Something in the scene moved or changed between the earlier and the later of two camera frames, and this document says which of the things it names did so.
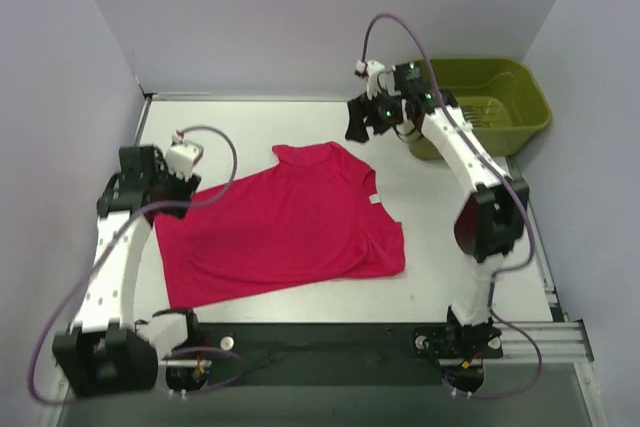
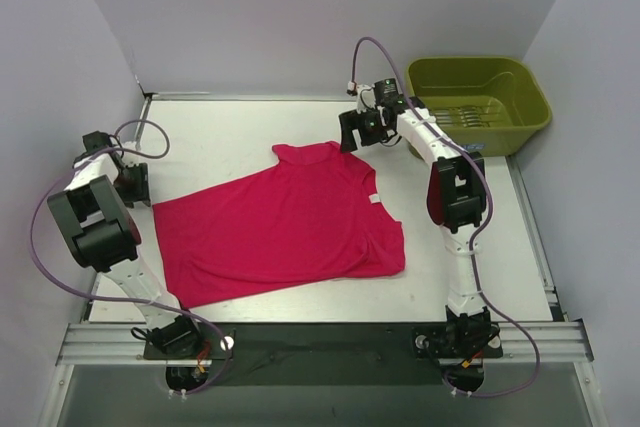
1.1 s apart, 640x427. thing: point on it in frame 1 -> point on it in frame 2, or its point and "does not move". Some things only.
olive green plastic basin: [499, 97] does not move
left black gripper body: [178, 195] -> [138, 183]
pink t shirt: [310, 214] does not move
